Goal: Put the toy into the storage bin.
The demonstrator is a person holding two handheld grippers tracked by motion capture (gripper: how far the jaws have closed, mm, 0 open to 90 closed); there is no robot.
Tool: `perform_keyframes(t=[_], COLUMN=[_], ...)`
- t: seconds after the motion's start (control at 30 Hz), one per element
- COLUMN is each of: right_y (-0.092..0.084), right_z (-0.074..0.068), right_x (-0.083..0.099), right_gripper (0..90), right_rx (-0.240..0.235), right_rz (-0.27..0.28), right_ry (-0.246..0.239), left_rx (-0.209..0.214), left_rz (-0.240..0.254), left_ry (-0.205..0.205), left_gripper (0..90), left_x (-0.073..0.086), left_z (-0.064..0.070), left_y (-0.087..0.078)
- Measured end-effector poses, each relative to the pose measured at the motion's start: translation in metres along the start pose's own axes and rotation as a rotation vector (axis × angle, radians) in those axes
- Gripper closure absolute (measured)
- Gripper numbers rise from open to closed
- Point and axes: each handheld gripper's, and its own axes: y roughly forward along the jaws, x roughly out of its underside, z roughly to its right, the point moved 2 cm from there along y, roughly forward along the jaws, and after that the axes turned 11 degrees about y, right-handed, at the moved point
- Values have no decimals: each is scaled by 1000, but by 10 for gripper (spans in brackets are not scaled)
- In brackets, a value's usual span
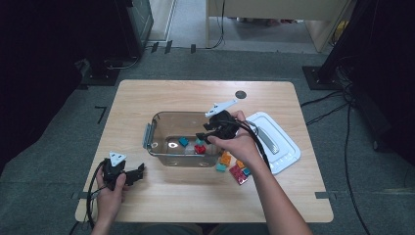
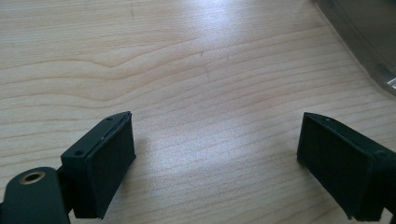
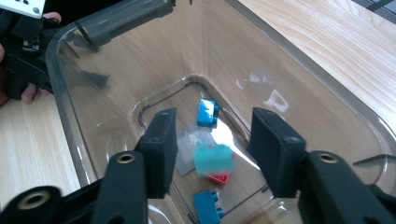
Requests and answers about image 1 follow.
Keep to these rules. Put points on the black floor tape corner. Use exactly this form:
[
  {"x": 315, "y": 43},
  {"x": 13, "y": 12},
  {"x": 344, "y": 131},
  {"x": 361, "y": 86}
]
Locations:
[{"x": 102, "y": 112}]

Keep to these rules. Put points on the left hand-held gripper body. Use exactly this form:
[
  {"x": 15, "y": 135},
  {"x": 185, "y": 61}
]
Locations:
[{"x": 111, "y": 171}]

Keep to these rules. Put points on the black metal stand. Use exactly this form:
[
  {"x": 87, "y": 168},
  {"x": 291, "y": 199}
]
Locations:
[{"x": 318, "y": 78}]

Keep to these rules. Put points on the light wooden desk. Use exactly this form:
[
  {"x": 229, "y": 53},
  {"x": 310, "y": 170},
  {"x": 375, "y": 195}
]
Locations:
[{"x": 277, "y": 8}]

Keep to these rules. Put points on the white box lid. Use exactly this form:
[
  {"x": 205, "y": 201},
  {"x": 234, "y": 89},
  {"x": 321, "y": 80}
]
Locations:
[{"x": 284, "y": 143}]

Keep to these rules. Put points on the black stand base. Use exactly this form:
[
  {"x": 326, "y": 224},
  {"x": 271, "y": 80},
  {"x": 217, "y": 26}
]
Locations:
[{"x": 99, "y": 76}]

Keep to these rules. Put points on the red toy block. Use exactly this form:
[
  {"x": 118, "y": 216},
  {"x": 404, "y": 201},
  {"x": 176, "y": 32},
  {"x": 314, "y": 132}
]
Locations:
[
  {"x": 200, "y": 149},
  {"x": 238, "y": 176}
]

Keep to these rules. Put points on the teal toy block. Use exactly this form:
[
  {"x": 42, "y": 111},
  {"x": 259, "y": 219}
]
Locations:
[
  {"x": 183, "y": 141},
  {"x": 246, "y": 171},
  {"x": 199, "y": 141},
  {"x": 221, "y": 167}
]

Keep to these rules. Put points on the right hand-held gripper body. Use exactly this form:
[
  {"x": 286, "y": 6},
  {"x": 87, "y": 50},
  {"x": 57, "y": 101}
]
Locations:
[{"x": 226, "y": 125}]

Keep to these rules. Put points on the clear plastic storage box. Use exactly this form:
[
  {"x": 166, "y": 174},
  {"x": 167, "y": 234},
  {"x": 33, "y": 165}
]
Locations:
[{"x": 169, "y": 127}]

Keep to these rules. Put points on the person's right hand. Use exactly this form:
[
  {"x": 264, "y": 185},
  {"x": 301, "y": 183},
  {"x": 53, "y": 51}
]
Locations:
[{"x": 243, "y": 147}]

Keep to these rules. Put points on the round dark table grommet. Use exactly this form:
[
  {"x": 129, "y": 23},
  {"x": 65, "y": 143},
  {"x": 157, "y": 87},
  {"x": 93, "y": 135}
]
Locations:
[{"x": 240, "y": 94}]

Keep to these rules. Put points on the person's left hand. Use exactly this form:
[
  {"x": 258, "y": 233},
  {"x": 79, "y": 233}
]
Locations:
[{"x": 109, "y": 202}]

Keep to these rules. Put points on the dark glass cabinet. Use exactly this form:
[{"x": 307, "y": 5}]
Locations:
[{"x": 140, "y": 23}]

